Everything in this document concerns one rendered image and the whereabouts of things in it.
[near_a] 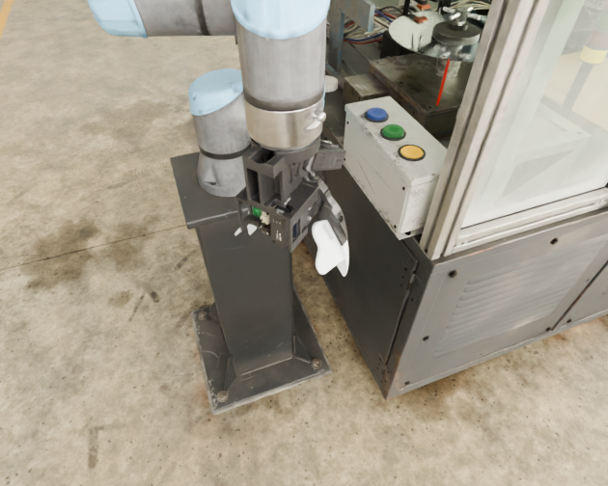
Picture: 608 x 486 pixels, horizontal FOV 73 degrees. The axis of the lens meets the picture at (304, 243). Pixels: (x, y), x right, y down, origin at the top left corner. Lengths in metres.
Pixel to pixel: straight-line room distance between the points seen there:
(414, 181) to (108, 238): 1.57
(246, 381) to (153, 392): 0.31
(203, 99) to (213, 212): 0.23
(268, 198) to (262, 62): 0.14
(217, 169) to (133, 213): 1.27
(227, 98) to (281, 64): 0.47
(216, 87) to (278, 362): 0.96
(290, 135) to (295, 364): 1.17
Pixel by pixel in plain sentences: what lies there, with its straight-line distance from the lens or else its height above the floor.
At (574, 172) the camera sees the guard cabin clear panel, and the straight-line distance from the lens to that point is 0.94.
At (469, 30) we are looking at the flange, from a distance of 1.20.
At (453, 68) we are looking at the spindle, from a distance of 1.21.
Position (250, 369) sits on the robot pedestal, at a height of 0.02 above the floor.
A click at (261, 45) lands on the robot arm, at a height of 1.21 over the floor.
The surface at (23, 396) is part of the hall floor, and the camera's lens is 1.72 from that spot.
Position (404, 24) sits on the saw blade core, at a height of 0.95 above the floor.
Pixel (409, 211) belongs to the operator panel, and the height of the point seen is 0.82.
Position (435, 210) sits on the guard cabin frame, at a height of 0.85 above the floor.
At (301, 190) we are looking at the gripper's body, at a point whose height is 1.05.
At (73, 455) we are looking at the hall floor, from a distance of 1.55.
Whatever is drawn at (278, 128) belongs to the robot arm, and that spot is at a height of 1.14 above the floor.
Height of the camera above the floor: 1.33
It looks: 47 degrees down
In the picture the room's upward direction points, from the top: straight up
